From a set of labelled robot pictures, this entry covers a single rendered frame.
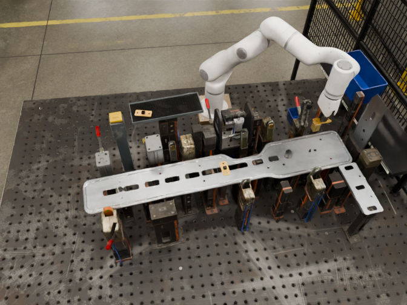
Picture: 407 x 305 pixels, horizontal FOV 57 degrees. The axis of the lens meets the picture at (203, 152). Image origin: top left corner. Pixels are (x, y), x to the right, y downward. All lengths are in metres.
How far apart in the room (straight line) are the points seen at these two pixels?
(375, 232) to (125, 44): 3.11
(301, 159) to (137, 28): 2.94
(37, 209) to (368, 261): 1.81
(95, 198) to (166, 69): 2.27
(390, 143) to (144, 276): 1.46
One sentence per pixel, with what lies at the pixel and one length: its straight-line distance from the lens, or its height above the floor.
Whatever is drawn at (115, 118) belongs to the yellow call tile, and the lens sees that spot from 1.96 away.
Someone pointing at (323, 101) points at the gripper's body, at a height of 1.38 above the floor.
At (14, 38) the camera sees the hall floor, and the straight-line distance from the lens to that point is 4.73.
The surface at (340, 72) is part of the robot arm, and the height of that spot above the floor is 1.58.
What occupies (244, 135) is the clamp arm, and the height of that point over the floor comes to 1.08.
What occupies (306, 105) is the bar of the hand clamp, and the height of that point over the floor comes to 1.20.
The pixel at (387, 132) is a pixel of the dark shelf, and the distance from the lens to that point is 2.27.
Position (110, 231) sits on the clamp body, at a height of 1.06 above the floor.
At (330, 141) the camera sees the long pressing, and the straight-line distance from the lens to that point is 2.15.
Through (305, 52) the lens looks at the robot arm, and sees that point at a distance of 1.69.
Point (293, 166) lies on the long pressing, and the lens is 1.99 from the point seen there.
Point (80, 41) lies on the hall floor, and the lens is 4.45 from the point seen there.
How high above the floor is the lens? 2.60
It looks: 54 degrees down
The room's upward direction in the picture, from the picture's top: 1 degrees clockwise
